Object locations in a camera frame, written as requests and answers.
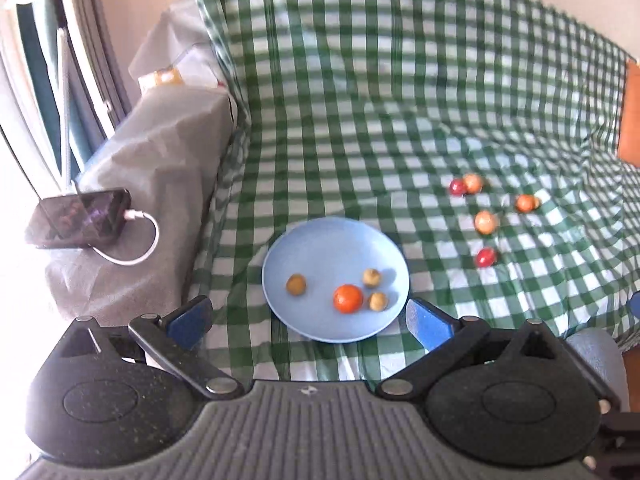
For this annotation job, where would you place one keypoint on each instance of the white paper with sticker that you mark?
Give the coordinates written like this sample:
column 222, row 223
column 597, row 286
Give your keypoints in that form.
column 178, row 49

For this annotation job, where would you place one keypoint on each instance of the small yellow longan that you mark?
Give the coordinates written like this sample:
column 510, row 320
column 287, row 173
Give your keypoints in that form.
column 296, row 285
column 371, row 278
column 378, row 301

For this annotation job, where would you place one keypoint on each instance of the white folding rack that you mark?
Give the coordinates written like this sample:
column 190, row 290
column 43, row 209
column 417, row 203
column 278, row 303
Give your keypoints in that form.
column 60, row 96

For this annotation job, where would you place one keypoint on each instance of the small orange fruit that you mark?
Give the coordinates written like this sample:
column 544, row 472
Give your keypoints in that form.
column 526, row 203

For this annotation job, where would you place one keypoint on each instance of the orange peach fruit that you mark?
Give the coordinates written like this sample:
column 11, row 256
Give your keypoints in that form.
column 473, row 183

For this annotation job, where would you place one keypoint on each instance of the dark red plum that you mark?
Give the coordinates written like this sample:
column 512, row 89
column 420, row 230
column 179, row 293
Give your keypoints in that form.
column 457, row 187

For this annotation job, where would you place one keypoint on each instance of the black smartphone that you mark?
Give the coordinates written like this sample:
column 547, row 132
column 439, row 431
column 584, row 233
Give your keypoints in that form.
column 93, row 219

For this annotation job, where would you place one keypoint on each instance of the pale orange peach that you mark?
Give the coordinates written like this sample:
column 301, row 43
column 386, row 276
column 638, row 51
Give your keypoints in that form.
column 485, row 222

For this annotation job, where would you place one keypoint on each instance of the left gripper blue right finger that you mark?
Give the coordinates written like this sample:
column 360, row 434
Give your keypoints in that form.
column 430, row 326

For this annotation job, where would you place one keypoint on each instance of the light blue plate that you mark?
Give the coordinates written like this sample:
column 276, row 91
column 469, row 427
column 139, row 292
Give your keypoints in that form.
column 330, row 252

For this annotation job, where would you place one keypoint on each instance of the orange cushion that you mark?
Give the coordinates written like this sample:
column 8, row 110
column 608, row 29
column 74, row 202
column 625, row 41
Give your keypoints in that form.
column 628, row 149

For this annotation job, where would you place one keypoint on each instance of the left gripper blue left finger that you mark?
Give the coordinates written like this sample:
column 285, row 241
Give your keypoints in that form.
column 188, row 325

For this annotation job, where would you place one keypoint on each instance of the blue jeans leg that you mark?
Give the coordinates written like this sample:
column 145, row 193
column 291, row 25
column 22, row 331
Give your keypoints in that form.
column 600, row 351

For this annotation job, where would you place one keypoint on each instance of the orange tangerine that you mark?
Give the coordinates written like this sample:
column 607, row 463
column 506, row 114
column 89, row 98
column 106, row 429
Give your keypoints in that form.
column 347, row 298

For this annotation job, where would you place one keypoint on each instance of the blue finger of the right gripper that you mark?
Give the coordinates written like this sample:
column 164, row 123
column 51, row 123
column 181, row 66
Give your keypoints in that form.
column 634, row 305

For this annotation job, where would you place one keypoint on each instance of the green checkered cloth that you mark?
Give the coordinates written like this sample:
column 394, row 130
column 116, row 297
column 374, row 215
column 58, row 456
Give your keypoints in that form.
column 367, row 109

